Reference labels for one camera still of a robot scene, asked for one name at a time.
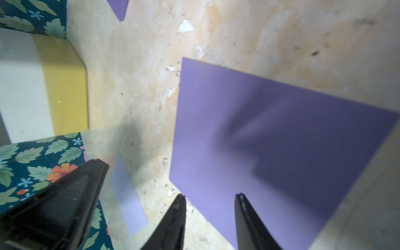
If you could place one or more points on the left pale purple paper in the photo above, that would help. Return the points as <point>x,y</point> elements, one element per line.
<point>127,198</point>

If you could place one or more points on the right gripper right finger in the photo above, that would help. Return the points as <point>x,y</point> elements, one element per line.
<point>251,233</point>

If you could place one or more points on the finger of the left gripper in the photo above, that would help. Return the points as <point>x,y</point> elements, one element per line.
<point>59,217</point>

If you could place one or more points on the purple square paper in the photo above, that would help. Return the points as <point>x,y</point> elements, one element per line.
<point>119,8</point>
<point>293,152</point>

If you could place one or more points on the grey white yellow block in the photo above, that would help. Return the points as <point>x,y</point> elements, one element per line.
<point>43,88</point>

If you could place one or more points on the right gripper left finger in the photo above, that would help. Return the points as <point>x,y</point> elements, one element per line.
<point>169,234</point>

